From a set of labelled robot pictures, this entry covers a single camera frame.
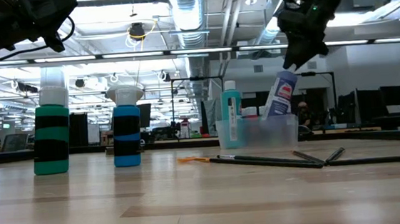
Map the silver slanted air duct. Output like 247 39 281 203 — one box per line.
251 11 288 48

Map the green black-banded paint bottle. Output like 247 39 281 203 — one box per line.
27 84 76 176

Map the tall teal paint bottle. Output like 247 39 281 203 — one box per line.
217 78 247 150

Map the person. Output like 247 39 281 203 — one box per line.
295 100 315 133

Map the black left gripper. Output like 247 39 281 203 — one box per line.
0 0 82 58

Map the black tube frame stand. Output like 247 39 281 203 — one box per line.
169 73 229 143
284 69 339 127

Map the black paintbrush white ferrule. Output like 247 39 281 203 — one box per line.
216 146 326 173

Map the clear plastic bin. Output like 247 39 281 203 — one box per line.
215 113 302 153

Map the black flat monitor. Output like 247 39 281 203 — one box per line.
137 103 154 130

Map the blue black-banded paint bottle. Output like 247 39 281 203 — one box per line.
108 87 145 169

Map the white jug red cap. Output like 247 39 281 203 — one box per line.
179 118 191 140

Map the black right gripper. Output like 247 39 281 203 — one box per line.
277 7 331 71

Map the tall blue labelled paint bottle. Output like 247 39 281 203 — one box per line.
259 64 302 122

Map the black cabinet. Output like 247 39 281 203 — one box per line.
66 111 91 149

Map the wide black monitor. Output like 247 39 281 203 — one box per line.
337 87 384 125

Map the silver round air duct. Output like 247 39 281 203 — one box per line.
166 0 215 104

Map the white mushroom lamp brass base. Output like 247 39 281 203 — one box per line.
99 83 150 157

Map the orange-bristled black paintbrush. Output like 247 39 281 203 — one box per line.
177 146 324 180

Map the grey tilted screen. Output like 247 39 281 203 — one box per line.
0 132 31 153

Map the black monitor on arm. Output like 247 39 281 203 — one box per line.
379 84 400 108

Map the black ceiling device yellow cable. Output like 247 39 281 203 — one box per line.
126 20 159 43

